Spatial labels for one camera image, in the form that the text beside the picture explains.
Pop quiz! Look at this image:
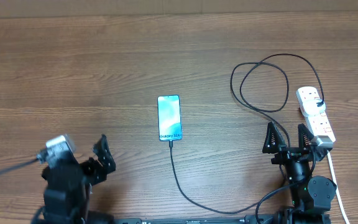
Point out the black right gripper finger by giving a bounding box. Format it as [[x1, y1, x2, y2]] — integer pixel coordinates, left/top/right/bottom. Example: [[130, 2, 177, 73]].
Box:
[[262, 122, 287, 152], [298, 123, 314, 146]]

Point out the black USB charging cable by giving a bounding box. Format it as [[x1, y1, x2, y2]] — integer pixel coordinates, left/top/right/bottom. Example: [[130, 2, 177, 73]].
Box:
[[168, 53, 325, 215]]

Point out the Samsung Galaxy smartphone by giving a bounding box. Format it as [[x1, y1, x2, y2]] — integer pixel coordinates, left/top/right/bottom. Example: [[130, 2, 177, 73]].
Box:
[[157, 95, 183, 141]]

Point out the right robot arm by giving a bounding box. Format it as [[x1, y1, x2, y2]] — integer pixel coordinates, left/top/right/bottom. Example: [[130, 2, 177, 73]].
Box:
[[255, 122, 337, 224]]

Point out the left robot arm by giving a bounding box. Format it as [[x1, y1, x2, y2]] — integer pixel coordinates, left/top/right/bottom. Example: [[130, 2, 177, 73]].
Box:
[[32, 134, 116, 223]]

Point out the white charger plug adapter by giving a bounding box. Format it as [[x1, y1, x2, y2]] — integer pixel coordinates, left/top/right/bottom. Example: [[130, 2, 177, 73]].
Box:
[[300, 99, 326, 117]]

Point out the white power strip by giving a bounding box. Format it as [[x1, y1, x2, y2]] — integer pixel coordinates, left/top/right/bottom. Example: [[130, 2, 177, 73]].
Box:
[[296, 86, 336, 142]]

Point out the cardboard backdrop panel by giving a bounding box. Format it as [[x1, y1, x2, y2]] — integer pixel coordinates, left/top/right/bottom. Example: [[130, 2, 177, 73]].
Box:
[[0, 0, 358, 18]]

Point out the white power strip cord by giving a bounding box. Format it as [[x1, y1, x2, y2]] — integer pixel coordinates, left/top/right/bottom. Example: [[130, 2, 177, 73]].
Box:
[[326, 151, 350, 224]]

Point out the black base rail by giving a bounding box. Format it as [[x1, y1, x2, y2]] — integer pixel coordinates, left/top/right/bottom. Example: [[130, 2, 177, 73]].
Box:
[[114, 214, 331, 224]]

